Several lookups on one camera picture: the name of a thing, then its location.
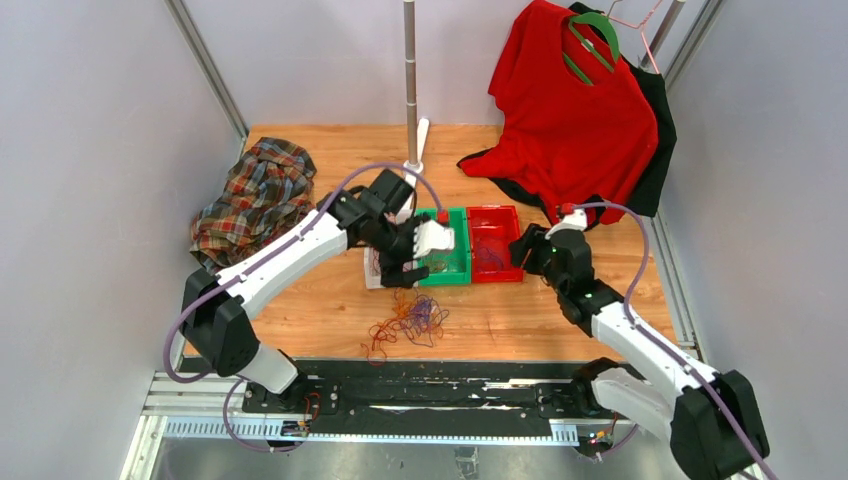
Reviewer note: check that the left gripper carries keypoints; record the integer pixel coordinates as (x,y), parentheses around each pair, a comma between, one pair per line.
(393,275)

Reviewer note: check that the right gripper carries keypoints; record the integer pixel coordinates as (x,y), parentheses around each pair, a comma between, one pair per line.
(534,238)

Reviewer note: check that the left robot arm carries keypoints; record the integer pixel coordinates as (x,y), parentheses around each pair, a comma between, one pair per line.
(218,309)

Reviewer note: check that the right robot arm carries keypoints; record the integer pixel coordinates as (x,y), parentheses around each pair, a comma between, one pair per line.
(710,419)

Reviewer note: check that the white plastic bin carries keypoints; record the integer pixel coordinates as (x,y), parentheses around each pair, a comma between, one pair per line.
(372,269)

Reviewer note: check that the red plastic bin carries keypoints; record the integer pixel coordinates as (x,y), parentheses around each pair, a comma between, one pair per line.
(491,229)

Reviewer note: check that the green plastic bin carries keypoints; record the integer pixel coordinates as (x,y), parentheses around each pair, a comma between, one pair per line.
(450,268)

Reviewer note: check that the red t-shirt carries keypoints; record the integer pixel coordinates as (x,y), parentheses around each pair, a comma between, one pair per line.
(570,126)

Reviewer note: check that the black t-shirt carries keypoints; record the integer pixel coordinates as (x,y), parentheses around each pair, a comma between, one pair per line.
(656,132)

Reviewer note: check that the clothes rack pole with base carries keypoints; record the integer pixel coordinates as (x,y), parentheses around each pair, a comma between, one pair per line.
(417,129)

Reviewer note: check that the plaid shirt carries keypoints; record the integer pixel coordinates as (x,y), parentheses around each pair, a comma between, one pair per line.
(267,192)

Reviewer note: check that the green hanger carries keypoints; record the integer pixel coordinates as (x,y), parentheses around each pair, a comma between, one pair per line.
(590,48)

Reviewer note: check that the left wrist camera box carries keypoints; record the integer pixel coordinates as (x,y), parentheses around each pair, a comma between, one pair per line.
(431,236)

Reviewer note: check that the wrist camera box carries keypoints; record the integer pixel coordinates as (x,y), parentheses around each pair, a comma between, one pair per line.
(570,217)
(431,236)

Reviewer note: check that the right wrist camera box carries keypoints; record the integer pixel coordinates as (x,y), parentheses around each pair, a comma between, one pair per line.
(570,217)

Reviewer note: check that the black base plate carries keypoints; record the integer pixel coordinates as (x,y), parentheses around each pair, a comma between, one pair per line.
(431,398)

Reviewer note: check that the pink wire hanger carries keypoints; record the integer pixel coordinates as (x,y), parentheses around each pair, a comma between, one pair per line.
(636,18)

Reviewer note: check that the aluminium frame rail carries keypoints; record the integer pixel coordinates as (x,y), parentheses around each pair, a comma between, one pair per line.
(193,37)

